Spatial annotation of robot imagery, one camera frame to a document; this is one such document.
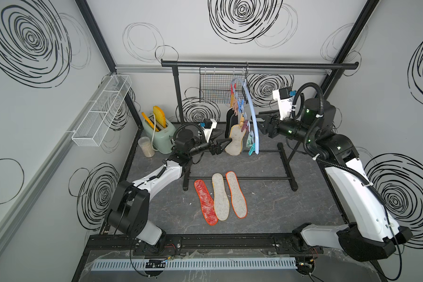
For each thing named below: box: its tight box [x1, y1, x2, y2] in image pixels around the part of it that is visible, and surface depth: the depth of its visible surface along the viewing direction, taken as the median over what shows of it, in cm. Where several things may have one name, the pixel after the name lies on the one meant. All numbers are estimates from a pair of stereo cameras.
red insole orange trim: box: [193, 179, 219, 227], surface depth 86 cm
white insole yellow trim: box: [225, 123, 247, 156], surface depth 76 cm
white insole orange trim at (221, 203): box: [212, 172, 230, 222], surface depth 88 cm
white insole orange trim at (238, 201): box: [225, 170, 248, 220], surface depth 88 cm
